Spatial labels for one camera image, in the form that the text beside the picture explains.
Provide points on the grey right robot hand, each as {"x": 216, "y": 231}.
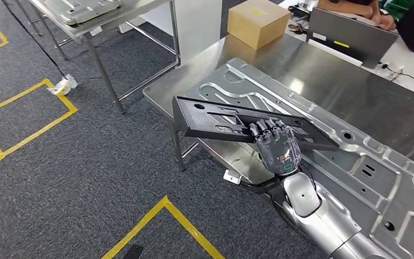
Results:
{"x": 278, "y": 153}

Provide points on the black plastic frame part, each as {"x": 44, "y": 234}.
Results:
{"x": 200, "y": 121}

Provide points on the stainless steel workbench table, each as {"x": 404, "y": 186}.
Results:
{"x": 300, "y": 71}

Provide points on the yellow floor tape square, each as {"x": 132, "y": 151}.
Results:
{"x": 165, "y": 202}
{"x": 0, "y": 156}

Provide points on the black key bundle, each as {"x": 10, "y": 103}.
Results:
{"x": 298, "y": 29}

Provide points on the brown cardboard box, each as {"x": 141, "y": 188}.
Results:
{"x": 257, "y": 21}

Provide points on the grey laptop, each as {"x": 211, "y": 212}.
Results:
{"x": 350, "y": 39}

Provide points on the large stamped metal plate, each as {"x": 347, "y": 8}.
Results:
{"x": 407, "y": 200}

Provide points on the white panel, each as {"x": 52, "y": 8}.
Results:
{"x": 200, "y": 21}

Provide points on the person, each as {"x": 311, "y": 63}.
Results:
{"x": 357, "y": 9}

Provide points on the green crate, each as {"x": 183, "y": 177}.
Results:
{"x": 396, "y": 7}

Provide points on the stainless steel side table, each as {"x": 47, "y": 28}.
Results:
{"x": 132, "y": 10}

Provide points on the crumpled clear plastic bag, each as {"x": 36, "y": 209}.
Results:
{"x": 64, "y": 85}

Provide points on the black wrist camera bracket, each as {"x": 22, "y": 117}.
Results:
{"x": 267, "y": 187}

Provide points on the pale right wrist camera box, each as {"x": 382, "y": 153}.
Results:
{"x": 232, "y": 177}

